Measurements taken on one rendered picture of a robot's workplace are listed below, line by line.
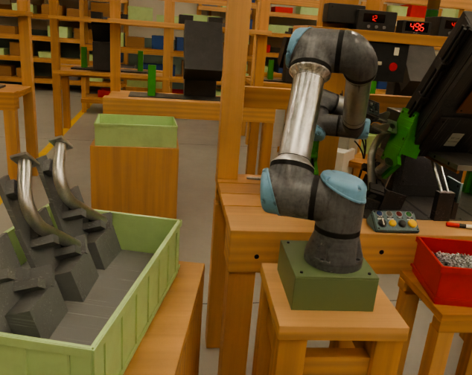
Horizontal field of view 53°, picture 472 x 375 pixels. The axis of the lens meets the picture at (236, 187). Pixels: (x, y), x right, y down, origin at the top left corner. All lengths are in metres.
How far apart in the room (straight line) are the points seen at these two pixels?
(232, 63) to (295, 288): 1.08
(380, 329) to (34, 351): 0.76
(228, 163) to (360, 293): 1.01
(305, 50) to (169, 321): 0.79
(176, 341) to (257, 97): 1.23
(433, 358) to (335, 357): 0.37
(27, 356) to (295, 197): 0.67
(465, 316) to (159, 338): 0.84
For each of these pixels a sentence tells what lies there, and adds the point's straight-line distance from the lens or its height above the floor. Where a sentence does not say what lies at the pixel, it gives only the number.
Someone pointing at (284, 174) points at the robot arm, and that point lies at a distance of 1.18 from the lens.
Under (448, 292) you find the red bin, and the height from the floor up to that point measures 0.84.
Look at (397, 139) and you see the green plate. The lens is 1.86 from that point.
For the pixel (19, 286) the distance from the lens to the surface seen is 1.12.
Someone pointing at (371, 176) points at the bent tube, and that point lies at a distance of 1.87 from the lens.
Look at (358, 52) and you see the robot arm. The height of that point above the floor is 1.47.
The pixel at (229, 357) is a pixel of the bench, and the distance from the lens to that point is 1.75.
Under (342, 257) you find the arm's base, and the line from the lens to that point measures 1.20.
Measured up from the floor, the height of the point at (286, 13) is 2.01.
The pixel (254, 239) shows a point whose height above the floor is 0.87.
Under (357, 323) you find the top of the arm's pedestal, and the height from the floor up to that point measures 0.85.
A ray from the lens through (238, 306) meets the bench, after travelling 1.63.
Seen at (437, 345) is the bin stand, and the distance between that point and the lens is 1.51.
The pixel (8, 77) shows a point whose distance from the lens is 11.39.
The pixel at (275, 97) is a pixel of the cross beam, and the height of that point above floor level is 1.24.
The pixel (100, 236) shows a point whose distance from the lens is 1.37.
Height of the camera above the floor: 1.49
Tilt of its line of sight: 18 degrees down
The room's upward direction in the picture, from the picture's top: 4 degrees clockwise
